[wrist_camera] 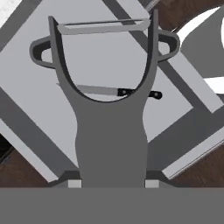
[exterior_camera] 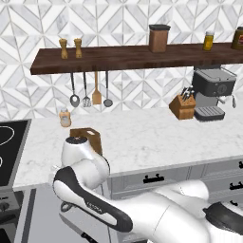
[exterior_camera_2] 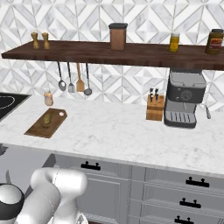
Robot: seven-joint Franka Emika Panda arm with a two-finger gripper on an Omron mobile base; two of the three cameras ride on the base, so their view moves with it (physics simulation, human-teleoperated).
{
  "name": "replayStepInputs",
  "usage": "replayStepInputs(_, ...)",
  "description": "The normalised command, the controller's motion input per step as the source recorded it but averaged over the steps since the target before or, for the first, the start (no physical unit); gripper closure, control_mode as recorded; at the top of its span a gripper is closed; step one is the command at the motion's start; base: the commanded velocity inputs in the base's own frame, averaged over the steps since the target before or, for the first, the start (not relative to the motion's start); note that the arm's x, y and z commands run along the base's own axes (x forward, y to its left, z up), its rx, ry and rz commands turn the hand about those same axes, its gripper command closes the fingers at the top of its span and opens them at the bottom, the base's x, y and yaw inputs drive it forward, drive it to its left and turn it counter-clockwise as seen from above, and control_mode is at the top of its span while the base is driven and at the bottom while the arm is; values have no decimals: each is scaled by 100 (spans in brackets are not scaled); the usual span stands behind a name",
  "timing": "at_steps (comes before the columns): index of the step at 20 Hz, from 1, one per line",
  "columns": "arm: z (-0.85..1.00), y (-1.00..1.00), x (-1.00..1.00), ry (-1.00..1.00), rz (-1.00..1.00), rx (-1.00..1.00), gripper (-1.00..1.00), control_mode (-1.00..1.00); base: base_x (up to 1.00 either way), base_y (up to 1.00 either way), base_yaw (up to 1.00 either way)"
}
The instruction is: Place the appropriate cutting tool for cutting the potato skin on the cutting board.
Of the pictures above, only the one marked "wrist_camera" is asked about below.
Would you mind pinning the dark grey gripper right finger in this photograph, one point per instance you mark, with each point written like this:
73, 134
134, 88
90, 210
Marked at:
156, 179

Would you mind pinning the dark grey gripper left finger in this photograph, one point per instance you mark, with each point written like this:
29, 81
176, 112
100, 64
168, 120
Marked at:
71, 179

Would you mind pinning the grey Y-shaped peeler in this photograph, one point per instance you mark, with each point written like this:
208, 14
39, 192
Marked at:
110, 145

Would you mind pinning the white and grey round object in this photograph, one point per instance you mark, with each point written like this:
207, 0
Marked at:
201, 49

